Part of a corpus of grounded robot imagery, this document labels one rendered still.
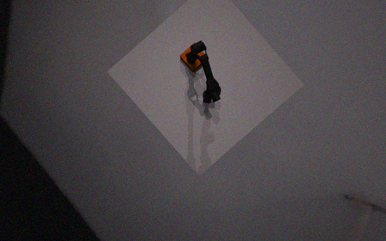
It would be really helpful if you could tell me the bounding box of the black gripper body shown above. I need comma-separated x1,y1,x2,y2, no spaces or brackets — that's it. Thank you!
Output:
203,89,211,103

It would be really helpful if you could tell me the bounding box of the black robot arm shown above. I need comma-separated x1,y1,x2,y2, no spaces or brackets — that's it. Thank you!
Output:
186,41,221,102

